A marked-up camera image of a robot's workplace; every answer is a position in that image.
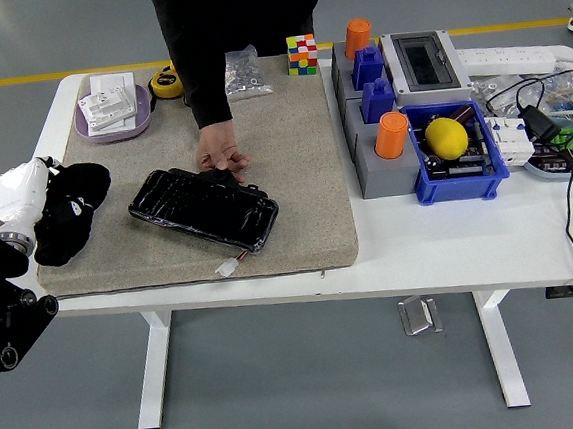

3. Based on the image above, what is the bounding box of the colourful puzzle cube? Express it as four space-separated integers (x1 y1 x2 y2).
284 32 321 79

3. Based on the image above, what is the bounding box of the small grey block base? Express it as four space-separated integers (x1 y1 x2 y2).
327 37 399 116

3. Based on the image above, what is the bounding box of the silver metal bracket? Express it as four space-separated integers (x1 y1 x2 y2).
396 292 445 339

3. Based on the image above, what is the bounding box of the black power adapter with cord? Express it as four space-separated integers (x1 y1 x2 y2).
482 68 573 307

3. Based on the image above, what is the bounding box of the blue peg block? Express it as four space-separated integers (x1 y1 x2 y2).
349 43 388 93
358 77 399 126

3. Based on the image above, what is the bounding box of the purple oval tray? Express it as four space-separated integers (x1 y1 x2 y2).
71 82 155 147

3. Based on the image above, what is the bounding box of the yellow tape measure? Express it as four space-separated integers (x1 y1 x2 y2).
145 60 187 112

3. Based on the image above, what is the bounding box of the orange cylinder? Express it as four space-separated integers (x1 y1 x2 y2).
342 16 375 62
370 110 413 162

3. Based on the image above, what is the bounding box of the person's torso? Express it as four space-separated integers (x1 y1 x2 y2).
145 0 327 70

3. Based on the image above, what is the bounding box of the grey electrical distribution box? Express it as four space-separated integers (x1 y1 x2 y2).
378 26 475 110

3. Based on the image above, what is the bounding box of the person's right hand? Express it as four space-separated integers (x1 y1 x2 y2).
192 119 254 187

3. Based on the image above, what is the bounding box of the grey-brown mat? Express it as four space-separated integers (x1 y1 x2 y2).
19 49 362 302

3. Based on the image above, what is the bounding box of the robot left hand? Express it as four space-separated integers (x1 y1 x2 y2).
0 151 88 234

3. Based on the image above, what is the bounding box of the clear bag of metal nuts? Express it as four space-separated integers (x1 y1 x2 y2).
223 42 276 104

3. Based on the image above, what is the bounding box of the large grey block base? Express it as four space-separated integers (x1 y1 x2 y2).
341 93 424 202

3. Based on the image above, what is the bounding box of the blue plastic bin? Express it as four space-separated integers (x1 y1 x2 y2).
400 96 513 209

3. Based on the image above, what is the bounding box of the white power strip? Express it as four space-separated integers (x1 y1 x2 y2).
452 39 559 83

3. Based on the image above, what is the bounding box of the black glossy panel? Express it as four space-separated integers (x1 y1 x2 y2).
124 158 284 264

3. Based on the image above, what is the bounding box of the brown capacitor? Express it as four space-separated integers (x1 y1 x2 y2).
450 104 478 124

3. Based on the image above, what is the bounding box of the black circuit board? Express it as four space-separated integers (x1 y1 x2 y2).
420 143 498 182

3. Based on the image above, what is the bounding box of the dark circuit board with chips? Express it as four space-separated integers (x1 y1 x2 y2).
530 141 573 174

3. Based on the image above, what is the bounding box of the white table leg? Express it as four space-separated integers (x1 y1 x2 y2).
128 309 184 429
471 286 532 412

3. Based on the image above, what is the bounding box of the white wire connector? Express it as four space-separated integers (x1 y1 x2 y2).
213 250 251 280

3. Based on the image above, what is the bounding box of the black rag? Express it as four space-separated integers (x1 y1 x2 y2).
25 160 120 271

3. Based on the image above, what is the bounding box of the white circuit breaker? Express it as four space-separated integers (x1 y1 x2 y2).
483 112 537 169

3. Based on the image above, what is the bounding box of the yellow lemon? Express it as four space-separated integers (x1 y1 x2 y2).
423 114 471 163

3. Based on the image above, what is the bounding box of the clear bag of white washers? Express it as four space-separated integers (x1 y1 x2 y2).
469 71 528 120

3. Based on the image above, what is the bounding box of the flat white socket plate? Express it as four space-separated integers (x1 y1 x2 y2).
84 70 141 138

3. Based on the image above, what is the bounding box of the thick white switch module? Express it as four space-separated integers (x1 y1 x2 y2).
76 84 138 133

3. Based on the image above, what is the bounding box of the clear bag of blue parts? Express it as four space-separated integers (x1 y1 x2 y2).
529 71 573 119

